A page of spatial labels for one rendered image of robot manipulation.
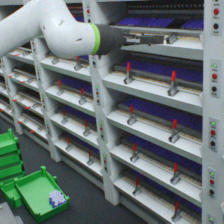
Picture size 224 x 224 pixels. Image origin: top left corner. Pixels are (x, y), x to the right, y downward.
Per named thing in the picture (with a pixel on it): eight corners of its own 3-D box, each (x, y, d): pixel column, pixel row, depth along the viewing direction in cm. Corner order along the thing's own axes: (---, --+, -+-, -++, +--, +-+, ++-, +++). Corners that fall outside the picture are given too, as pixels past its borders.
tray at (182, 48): (206, 61, 107) (200, 35, 102) (101, 46, 154) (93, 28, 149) (241, 31, 115) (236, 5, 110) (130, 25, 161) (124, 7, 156)
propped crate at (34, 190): (69, 207, 188) (69, 198, 184) (37, 223, 177) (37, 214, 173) (45, 175, 207) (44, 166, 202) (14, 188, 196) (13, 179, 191)
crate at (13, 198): (14, 209, 191) (11, 197, 189) (2, 194, 207) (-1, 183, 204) (59, 188, 208) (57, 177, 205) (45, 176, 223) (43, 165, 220)
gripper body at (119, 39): (98, 50, 105) (121, 50, 110) (114, 53, 98) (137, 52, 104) (99, 26, 103) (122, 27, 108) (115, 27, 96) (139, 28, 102)
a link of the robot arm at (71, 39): (51, 67, 90) (62, 36, 83) (35, 38, 96) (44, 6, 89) (93, 65, 98) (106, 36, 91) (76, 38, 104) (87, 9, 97)
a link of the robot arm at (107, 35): (100, 21, 92) (83, 20, 99) (99, 62, 95) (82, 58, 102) (117, 21, 96) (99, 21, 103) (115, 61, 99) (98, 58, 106)
